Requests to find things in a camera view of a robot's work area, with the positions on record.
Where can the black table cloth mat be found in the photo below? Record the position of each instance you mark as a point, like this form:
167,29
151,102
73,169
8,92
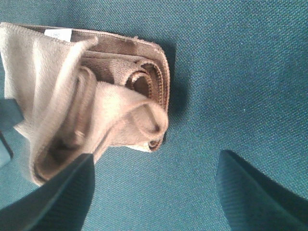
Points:
239,81

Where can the brown microfibre towel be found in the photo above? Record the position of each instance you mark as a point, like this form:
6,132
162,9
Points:
83,91

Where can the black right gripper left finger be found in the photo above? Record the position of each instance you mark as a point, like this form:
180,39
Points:
61,204

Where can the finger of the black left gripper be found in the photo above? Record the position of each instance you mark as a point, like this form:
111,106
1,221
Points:
10,115

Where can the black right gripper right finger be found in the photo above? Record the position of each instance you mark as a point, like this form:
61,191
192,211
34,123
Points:
251,201

